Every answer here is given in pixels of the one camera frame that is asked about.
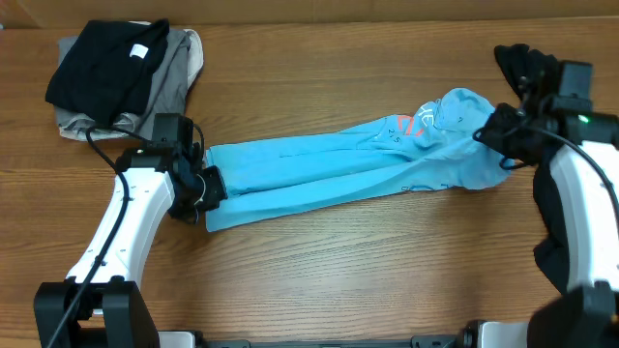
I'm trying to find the light blue t-shirt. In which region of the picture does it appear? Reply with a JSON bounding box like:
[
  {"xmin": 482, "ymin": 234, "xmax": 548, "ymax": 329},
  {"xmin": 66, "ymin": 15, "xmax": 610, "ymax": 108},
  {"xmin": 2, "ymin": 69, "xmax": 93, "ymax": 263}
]
[{"xmin": 206, "ymin": 88, "xmax": 510, "ymax": 232}]

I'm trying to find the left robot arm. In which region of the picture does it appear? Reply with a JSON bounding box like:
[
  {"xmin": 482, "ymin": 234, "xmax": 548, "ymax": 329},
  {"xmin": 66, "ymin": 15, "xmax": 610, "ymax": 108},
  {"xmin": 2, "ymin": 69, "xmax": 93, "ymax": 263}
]
[{"xmin": 34, "ymin": 113, "xmax": 226, "ymax": 348}]

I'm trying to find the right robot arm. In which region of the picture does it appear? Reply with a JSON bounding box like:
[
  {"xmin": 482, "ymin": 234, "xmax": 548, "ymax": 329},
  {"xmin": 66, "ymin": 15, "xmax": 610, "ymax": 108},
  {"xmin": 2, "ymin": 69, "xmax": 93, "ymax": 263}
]
[{"xmin": 457, "ymin": 61, "xmax": 618, "ymax": 347}]

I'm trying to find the black garment on right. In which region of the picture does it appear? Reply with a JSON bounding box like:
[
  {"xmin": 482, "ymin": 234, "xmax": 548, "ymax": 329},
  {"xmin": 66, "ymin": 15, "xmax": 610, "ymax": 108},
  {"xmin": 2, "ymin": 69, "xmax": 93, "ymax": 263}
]
[{"xmin": 494, "ymin": 43, "xmax": 570, "ymax": 294}]

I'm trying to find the folded grey garment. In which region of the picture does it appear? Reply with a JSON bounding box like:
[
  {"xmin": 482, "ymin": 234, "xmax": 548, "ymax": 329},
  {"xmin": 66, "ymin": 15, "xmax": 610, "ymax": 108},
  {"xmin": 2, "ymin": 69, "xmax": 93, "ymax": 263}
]
[{"xmin": 54, "ymin": 29, "xmax": 204, "ymax": 141}]

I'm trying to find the folded black garment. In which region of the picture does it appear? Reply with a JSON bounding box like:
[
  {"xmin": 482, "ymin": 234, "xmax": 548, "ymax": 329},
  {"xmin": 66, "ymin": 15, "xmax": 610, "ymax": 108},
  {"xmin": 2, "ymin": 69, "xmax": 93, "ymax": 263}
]
[{"xmin": 45, "ymin": 19, "xmax": 169, "ymax": 125}]

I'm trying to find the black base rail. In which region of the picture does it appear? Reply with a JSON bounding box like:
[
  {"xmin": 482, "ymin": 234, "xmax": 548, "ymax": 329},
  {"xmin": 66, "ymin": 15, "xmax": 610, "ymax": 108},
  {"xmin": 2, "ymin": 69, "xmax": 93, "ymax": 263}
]
[{"xmin": 159, "ymin": 331, "xmax": 485, "ymax": 348}]

